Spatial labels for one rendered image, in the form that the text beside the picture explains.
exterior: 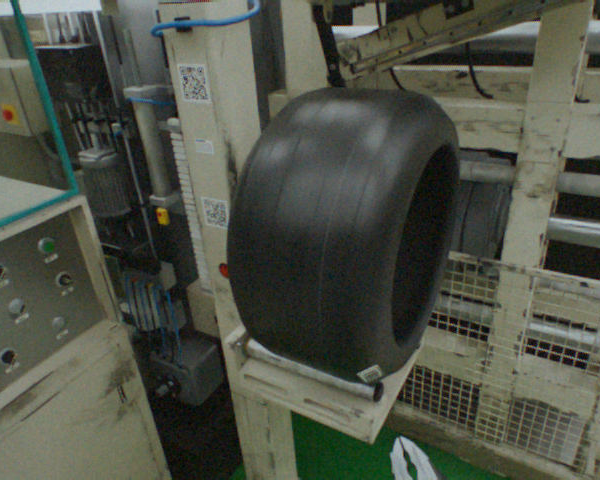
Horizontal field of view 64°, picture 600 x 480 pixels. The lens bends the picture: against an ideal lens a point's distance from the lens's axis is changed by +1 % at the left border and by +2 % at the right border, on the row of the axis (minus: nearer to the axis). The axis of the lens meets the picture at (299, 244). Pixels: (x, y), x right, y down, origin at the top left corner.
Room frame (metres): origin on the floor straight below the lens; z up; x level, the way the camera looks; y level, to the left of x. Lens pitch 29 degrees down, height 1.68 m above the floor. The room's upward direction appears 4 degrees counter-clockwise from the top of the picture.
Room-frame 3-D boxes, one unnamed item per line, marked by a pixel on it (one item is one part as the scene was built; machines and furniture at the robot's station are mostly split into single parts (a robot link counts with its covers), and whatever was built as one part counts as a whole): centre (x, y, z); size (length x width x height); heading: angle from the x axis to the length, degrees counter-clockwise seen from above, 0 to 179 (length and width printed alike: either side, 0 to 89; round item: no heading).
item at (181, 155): (1.08, 0.24, 1.19); 0.05 x 0.04 x 0.48; 147
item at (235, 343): (1.04, 0.08, 0.90); 0.40 x 0.03 x 0.10; 147
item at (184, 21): (1.06, 0.15, 1.62); 0.19 x 0.19 x 0.06; 57
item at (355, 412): (0.83, 0.00, 0.83); 0.36 x 0.09 x 0.06; 57
